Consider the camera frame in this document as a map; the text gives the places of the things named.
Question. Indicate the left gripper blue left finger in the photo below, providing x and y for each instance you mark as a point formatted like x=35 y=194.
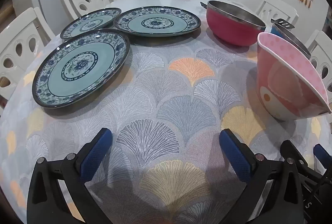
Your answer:
x=46 y=203

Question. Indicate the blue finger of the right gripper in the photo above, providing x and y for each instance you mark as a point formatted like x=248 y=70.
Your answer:
x=323 y=156

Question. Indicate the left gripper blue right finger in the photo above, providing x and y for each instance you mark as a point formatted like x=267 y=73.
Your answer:
x=284 y=203

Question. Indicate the pink patterned bowl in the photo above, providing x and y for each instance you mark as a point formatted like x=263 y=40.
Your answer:
x=288 y=85

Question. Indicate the blue steel bowl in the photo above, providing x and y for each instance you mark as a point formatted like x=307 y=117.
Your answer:
x=282 y=28

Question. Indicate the red steel bowl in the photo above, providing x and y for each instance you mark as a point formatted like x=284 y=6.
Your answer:
x=232 y=23

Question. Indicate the large blue floral plate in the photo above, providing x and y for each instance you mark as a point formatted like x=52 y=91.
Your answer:
x=157 y=21

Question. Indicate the white chair near right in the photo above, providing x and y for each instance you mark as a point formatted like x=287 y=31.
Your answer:
x=320 y=48

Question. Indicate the fan pattern tablecloth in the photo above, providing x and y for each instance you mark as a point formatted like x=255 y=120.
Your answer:
x=165 y=109

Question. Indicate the white chair far right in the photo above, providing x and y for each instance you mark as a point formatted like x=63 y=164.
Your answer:
x=276 y=9

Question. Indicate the white chair near left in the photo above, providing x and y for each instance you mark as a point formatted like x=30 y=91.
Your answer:
x=21 y=41

